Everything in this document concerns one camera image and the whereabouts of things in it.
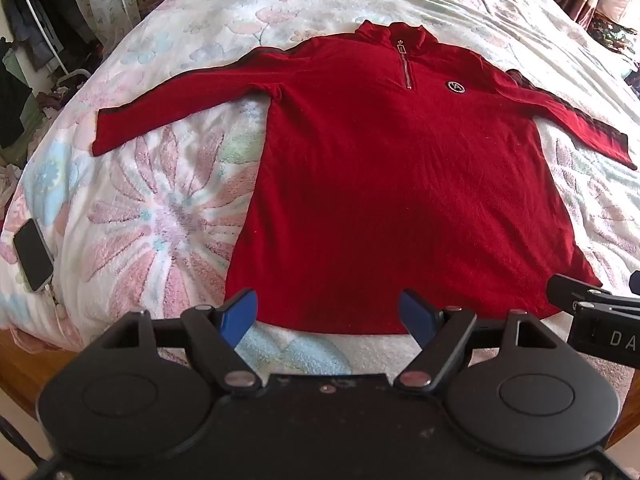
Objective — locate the white coat rack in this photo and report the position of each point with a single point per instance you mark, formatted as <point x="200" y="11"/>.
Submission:
<point x="42" y="20"/>

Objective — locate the red zip-neck sweater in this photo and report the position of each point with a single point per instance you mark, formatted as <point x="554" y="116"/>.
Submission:
<point x="400" y="185"/>

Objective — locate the white pillow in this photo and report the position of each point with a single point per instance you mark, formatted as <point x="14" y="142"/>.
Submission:
<point x="620" y="0"/>

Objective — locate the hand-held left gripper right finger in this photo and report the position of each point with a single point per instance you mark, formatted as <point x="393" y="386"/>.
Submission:
<point x="416" y="312"/>

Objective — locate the wooden bed frame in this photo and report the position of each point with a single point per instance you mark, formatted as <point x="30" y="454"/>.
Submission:
<point x="25" y="365"/>

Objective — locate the black smartphone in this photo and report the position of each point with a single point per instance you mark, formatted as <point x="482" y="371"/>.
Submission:
<point x="33" y="255"/>

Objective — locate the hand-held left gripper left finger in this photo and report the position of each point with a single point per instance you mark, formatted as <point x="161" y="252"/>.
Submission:
<point x="241" y="312"/>

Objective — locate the dark patterned cloth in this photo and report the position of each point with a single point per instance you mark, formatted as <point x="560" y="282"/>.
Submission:
<point x="612" y="35"/>

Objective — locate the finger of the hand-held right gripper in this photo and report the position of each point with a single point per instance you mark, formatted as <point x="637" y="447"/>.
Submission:
<point x="567" y="289"/>

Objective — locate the floral fleece blanket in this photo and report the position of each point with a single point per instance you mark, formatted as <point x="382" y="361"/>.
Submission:
<point x="175" y="210"/>

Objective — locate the pile of clothes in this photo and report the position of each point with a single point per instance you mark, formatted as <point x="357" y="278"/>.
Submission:
<point x="17" y="110"/>

